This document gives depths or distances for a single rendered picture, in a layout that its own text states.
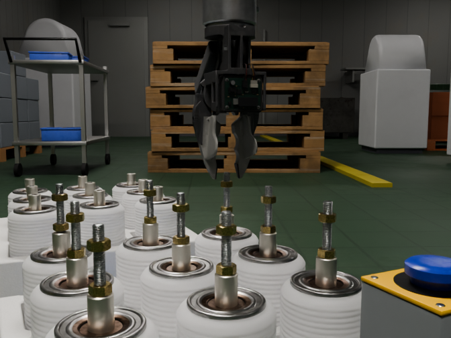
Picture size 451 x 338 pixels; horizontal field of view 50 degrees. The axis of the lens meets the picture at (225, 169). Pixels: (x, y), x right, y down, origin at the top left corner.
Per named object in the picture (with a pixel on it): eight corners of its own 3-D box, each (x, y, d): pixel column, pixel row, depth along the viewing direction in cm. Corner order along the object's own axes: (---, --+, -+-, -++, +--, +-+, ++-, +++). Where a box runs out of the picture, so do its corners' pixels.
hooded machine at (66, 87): (13, 147, 607) (6, 16, 589) (35, 143, 681) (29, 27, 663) (78, 147, 609) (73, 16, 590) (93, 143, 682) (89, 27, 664)
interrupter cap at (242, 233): (256, 242, 69) (256, 237, 69) (203, 243, 68) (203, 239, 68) (247, 229, 76) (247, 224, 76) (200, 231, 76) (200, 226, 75)
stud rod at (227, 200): (225, 223, 71) (225, 172, 70) (222, 222, 72) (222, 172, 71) (231, 222, 72) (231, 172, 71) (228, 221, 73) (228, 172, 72)
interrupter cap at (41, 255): (28, 269, 57) (28, 263, 57) (31, 251, 64) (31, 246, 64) (94, 262, 59) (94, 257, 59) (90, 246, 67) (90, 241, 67)
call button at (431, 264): (431, 277, 36) (432, 250, 36) (480, 295, 32) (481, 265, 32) (390, 286, 34) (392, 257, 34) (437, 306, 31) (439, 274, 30)
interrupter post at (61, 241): (52, 260, 60) (50, 235, 60) (52, 255, 63) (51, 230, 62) (72, 258, 61) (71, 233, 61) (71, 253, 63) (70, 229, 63)
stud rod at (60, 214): (56, 241, 62) (54, 183, 61) (63, 240, 62) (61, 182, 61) (59, 243, 61) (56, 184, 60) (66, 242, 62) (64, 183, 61)
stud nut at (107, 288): (98, 288, 42) (98, 278, 42) (115, 290, 41) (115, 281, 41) (84, 296, 40) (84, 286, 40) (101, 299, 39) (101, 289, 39)
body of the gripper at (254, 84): (213, 115, 63) (213, 21, 62) (197, 115, 71) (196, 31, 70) (268, 115, 65) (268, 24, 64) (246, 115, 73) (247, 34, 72)
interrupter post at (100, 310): (98, 322, 42) (97, 286, 42) (121, 327, 41) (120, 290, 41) (80, 334, 40) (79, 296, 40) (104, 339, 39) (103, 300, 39)
